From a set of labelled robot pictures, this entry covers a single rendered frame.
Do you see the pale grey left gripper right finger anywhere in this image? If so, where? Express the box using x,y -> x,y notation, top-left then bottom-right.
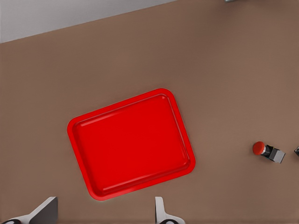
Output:
155,196 -> 186,224

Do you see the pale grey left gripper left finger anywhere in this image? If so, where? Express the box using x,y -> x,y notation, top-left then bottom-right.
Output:
0,196 -> 58,224

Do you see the red plastic tray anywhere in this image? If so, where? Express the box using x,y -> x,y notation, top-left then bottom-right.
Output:
67,88 -> 196,201

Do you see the red push-button switch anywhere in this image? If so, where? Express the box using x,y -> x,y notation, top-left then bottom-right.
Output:
252,141 -> 286,164

